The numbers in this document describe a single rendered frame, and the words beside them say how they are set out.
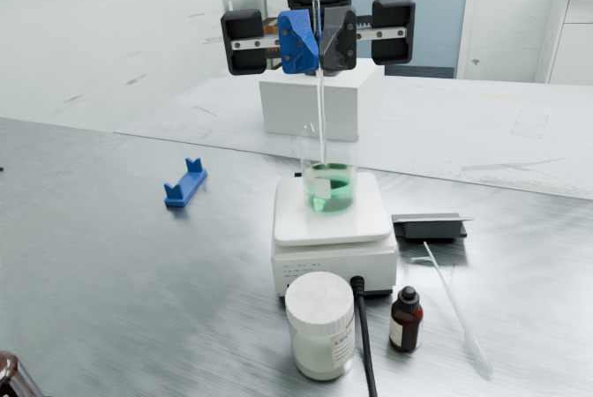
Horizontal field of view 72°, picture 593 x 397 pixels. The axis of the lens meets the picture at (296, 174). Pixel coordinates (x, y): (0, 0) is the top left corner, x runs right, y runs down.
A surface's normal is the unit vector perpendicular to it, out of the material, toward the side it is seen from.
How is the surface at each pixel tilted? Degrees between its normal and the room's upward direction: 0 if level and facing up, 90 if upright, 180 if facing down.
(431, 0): 90
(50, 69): 90
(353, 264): 90
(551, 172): 0
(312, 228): 0
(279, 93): 90
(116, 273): 0
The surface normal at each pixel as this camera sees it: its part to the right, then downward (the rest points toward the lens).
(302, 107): -0.40, 0.50
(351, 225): -0.08, -0.85
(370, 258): 0.00, 0.51
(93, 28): 0.91, 0.14
